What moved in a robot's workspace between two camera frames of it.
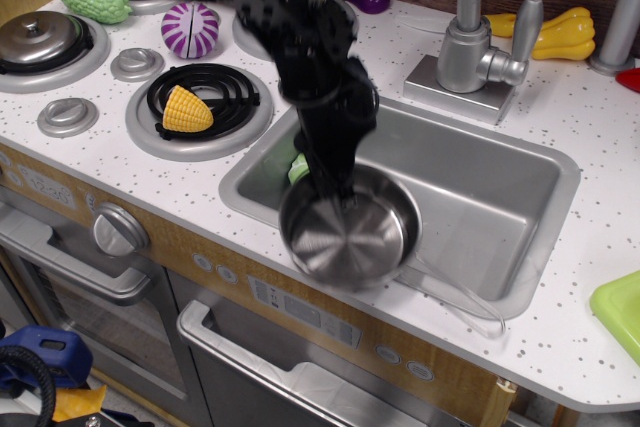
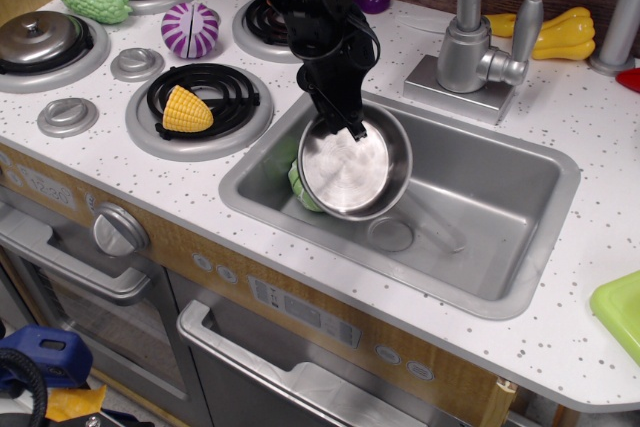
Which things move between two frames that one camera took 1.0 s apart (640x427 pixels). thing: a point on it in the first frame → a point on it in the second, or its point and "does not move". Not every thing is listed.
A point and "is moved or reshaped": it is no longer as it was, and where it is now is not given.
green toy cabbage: [299, 167] → [298, 188]
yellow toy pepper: [569, 36] does not move
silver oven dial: [116, 231] does not move
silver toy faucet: [469, 77] does not move
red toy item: [630, 78] does not move
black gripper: [337, 102] → [334, 73]
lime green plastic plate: [618, 304] does not move
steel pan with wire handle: [370, 243] is moved or reshaped
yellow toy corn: [185, 112] does not move
